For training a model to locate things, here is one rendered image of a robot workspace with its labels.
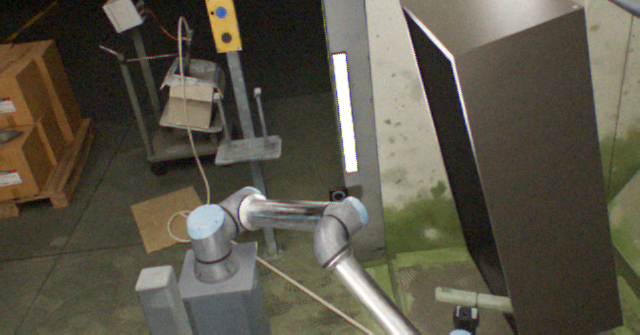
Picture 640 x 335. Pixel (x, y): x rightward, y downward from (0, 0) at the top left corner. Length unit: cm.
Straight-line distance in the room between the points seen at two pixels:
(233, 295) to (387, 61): 124
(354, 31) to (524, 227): 123
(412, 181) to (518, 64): 153
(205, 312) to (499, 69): 152
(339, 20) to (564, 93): 124
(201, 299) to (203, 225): 31
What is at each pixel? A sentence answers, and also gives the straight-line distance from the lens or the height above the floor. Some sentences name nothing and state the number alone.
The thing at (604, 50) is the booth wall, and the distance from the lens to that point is 315.
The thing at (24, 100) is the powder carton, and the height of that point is 69.
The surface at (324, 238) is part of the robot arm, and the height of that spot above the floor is 102.
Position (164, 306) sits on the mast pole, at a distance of 101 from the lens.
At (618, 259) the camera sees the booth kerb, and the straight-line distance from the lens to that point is 344.
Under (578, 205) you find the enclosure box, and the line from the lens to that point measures 207.
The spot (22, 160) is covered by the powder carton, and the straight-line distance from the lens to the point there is 462.
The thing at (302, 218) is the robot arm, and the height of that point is 97.
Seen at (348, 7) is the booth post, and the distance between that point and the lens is 277.
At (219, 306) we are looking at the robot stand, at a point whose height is 56.
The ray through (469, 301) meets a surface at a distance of 244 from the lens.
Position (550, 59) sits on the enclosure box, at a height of 158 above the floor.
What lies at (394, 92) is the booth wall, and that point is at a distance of 293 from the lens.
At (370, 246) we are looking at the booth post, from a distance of 338.
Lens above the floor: 224
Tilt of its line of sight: 30 degrees down
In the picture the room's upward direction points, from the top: 8 degrees counter-clockwise
